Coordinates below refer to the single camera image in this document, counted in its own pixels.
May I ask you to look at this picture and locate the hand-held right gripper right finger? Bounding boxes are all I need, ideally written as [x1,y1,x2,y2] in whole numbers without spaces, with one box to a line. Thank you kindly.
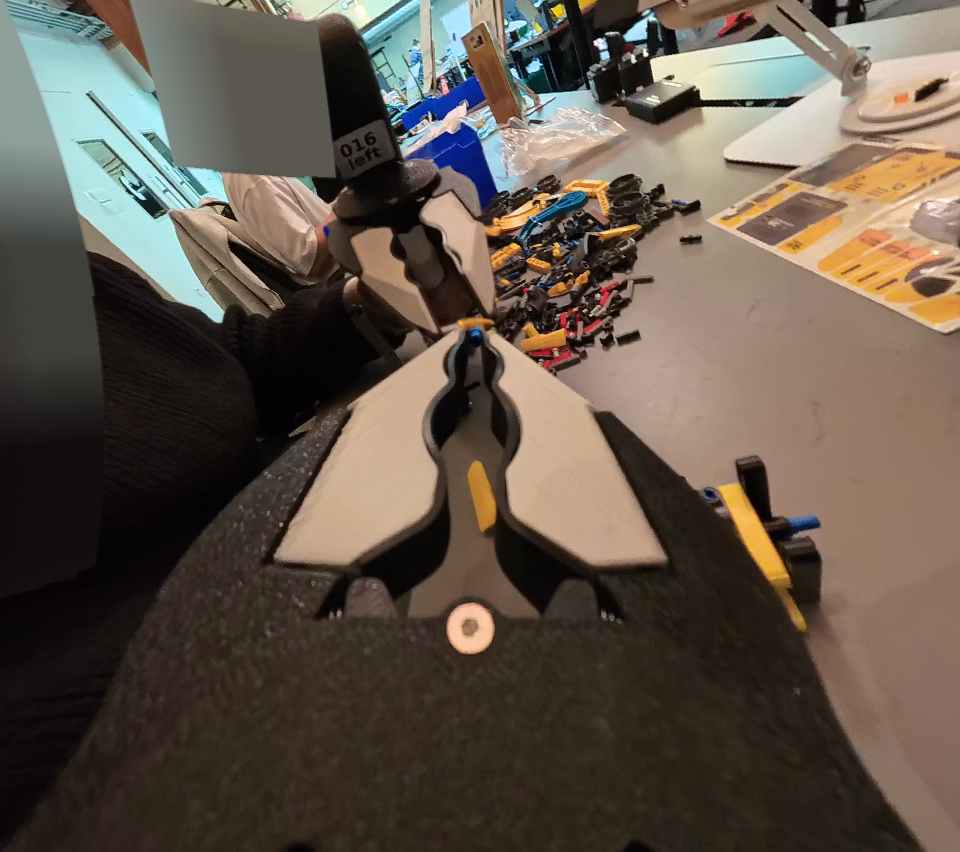
[481,332,670,602]

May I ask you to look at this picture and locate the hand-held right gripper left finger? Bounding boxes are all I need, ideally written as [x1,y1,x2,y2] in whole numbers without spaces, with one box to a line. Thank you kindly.
[273,330,462,592]

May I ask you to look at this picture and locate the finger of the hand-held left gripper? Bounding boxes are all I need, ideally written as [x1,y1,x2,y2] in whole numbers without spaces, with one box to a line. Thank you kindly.
[349,225,445,339]
[421,191,499,318]

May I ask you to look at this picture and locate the pile of toy building pieces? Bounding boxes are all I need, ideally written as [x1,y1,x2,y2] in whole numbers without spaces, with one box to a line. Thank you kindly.
[480,171,704,373]

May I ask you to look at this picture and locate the person's left hand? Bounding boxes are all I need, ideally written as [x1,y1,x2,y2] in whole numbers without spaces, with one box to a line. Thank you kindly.
[426,278,483,324]

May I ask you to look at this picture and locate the blue storage bin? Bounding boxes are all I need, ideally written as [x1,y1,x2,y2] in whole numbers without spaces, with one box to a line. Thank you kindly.
[401,121,498,193]
[416,76,485,118]

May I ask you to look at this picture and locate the blue brick separator tool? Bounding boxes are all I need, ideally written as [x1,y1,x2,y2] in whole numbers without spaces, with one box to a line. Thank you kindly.
[521,192,594,242]

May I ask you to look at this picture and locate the wooden board stand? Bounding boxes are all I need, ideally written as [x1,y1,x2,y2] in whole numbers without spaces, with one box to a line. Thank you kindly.
[461,21,526,126]

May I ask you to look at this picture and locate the clear plastic bag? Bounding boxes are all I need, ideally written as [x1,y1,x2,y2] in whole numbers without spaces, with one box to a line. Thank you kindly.
[498,106,628,177]

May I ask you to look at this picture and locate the beige jacket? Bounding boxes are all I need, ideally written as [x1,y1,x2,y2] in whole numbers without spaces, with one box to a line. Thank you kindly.
[168,201,290,319]

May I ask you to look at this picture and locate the small yellow toy assembly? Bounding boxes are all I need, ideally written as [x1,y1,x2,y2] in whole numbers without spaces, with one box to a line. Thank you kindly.
[701,455,824,633]

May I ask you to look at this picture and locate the black cylindrical devices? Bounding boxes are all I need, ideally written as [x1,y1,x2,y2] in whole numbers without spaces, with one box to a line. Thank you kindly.
[587,31,655,103]

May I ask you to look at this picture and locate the black power adapter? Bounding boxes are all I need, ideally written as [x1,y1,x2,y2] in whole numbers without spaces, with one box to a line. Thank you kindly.
[624,80,702,123]

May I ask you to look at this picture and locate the white stand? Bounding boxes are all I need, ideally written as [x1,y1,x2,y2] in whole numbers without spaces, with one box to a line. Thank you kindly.
[723,0,960,167]

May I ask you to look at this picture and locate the printed instruction sheet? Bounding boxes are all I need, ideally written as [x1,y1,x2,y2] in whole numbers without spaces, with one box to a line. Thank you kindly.
[708,143,960,333]

